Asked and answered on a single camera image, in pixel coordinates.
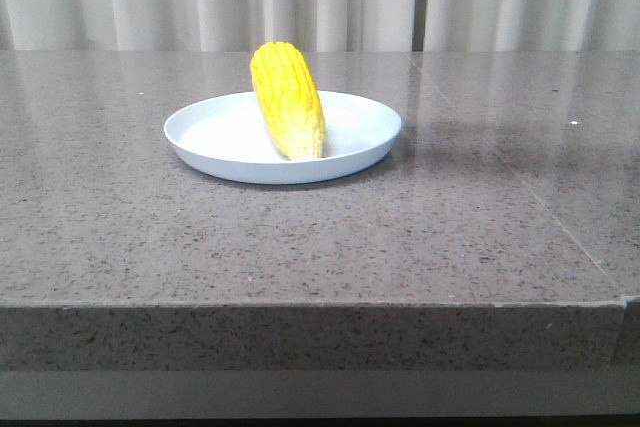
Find yellow corn cob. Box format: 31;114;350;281
250;42;326;161

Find white round plate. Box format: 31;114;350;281
164;91;402;185

